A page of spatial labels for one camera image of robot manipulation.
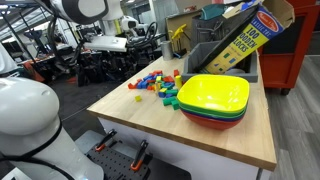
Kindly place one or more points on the small yellow block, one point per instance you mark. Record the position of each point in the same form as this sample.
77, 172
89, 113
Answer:
138, 98

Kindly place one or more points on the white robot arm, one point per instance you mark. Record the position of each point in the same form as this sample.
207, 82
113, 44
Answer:
79, 11

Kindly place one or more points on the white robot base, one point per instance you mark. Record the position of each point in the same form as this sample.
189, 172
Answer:
32, 136

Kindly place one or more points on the green rectangular block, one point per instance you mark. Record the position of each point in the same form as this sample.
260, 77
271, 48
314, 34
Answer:
168, 101

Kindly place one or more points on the yellow cylinder block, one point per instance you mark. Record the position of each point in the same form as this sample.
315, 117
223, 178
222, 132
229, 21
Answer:
178, 81

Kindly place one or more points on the green cube block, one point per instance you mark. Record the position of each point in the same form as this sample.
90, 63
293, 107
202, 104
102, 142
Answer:
175, 104

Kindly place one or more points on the red arch block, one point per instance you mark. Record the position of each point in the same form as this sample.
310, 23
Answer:
132, 86

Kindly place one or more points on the green plastic bowl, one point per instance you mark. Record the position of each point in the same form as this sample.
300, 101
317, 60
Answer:
213, 112

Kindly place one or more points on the silver metal cup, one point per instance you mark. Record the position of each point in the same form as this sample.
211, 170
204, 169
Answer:
167, 51

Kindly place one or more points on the grey plastic bin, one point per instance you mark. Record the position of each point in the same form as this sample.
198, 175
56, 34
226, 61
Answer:
246, 69

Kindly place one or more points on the brown cardboard box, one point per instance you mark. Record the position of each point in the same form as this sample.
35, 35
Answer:
173, 22

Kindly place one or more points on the left black orange clamp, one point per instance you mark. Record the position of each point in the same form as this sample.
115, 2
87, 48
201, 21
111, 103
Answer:
100, 146

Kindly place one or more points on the black orange clamp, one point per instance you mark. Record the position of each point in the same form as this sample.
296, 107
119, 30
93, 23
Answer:
138, 160
100, 146

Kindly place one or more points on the red plastic bowl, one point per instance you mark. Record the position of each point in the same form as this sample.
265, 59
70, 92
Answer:
210, 122

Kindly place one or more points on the yellow plastic bowl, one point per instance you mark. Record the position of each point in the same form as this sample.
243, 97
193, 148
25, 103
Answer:
222, 93

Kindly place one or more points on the right black orange clamp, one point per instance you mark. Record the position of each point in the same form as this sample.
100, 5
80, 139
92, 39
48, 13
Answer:
138, 160

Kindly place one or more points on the dark grey fabric basket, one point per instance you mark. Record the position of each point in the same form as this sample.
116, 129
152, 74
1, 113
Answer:
214, 29

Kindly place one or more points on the blue plastic bowl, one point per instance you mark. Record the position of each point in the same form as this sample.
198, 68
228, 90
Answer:
226, 119

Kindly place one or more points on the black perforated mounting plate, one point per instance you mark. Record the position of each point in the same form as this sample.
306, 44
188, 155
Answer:
116, 165

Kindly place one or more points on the wooden blocks cardboard box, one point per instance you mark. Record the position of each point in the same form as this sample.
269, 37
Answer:
261, 21

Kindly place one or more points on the red tool cabinet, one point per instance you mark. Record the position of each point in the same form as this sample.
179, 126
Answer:
282, 57

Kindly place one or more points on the yellow handled tool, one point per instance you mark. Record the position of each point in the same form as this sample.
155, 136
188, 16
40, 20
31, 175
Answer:
177, 36

